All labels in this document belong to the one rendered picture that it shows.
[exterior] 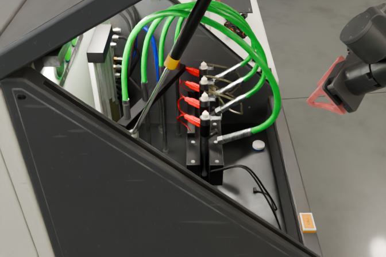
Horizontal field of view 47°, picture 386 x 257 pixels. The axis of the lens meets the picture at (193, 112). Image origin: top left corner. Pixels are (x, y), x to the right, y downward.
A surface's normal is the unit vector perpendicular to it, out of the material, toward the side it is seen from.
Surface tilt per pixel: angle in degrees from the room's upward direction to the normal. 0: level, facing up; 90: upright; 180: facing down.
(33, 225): 90
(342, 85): 46
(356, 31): 51
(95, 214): 90
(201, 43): 90
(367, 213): 0
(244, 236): 90
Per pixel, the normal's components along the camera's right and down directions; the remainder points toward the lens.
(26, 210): 0.00, 0.62
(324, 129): 0.00, -0.79
